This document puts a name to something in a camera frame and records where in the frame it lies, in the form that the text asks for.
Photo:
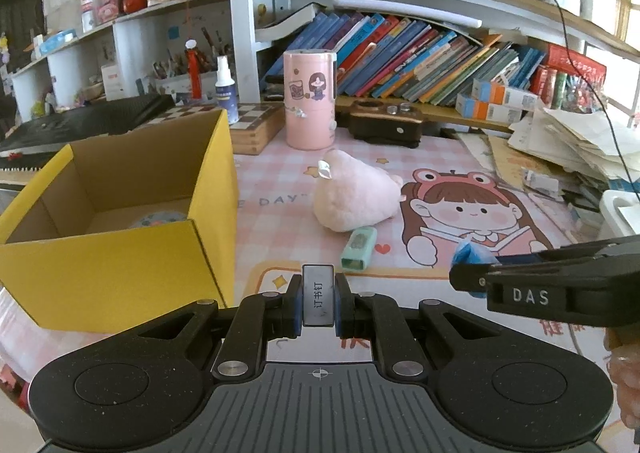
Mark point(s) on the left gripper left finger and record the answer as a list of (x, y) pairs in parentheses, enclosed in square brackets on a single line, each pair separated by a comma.
[(259, 319)]

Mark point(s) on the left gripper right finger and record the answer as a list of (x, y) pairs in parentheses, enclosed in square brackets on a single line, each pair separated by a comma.
[(390, 329)]

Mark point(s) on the small white staples box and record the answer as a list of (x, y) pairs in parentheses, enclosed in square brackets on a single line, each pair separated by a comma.
[(318, 295)]

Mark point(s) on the mint green stapler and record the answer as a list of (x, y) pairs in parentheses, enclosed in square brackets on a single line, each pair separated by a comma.
[(357, 253)]

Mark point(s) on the pink plush toy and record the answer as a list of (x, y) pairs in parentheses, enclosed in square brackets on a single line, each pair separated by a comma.
[(351, 194)]

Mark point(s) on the white plastic device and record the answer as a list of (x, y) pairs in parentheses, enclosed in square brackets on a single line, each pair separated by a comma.
[(620, 211)]

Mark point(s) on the stack of papers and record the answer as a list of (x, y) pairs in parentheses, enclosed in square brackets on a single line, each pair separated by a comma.
[(587, 144)]

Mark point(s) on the pink cartoon desk mat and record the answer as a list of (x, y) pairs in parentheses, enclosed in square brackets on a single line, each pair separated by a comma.
[(278, 233)]

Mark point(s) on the yellow cardboard box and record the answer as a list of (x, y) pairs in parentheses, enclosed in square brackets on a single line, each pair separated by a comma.
[(117, 230)]

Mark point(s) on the wooden chess box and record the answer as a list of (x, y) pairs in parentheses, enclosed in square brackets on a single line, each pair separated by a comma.
[(258, 124)]

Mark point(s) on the dark brown wooden holder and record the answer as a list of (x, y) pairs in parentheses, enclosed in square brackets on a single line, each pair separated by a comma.
[(374, 122)]

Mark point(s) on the orange white boxes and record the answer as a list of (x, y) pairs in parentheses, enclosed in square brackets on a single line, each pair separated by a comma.
[(495, 103)]

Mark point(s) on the white spray bottle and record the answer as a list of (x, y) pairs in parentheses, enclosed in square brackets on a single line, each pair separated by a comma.
[(226, 95)]

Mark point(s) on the pink cylindrical container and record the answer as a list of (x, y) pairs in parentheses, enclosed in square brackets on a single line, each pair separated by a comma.
[(309, 98)]

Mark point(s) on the row of leaning books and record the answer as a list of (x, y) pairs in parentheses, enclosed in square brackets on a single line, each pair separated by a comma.
[(383, 56)]

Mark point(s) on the red bottle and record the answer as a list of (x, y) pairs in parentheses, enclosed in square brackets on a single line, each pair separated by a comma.
[(194, 68)]

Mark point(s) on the white bookshelf unit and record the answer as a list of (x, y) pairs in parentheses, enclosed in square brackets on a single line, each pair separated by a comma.
[(141, 38)]

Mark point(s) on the black electronic keyboard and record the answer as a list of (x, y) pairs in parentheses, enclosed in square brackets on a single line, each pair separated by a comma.
[(50, 133)]

